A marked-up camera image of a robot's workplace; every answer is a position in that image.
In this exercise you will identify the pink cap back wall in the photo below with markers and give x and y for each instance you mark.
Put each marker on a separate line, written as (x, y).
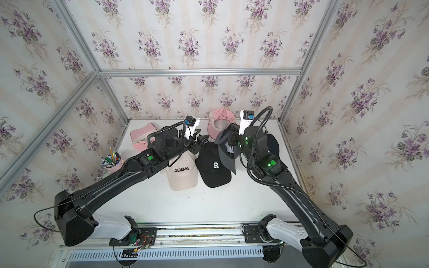
(219, 119)

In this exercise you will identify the dark grey baseball cap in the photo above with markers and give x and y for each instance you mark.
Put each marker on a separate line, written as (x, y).
(227, 157)

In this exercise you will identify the black cap white letter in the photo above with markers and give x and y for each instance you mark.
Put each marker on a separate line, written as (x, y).
(273, 145)

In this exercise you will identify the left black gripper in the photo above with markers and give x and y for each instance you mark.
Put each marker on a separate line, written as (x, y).
(196, 146)

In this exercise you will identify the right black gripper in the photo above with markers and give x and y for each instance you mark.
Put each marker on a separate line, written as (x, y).
(234, 141)

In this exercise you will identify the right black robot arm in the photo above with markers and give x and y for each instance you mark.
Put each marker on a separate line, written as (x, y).
(319, 238)

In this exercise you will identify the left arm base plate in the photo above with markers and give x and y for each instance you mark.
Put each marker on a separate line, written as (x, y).
(144, 237)

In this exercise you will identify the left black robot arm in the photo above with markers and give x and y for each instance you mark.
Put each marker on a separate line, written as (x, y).
(73, 212)

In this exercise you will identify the aluminium mounting rail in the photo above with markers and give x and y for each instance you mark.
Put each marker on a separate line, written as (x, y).
(197, 234)

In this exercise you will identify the pink pen holder cup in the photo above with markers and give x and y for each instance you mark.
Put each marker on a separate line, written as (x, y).
(113, 161)

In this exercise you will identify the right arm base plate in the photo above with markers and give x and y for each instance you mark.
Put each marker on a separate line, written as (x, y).
(257, 234)

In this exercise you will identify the pink cap left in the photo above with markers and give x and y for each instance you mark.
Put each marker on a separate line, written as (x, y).
(139, 136)

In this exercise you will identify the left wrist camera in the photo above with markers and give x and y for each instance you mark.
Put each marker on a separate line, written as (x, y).
(190, 125)

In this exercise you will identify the beige baseball cap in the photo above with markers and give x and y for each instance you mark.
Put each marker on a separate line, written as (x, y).
(183, 174)

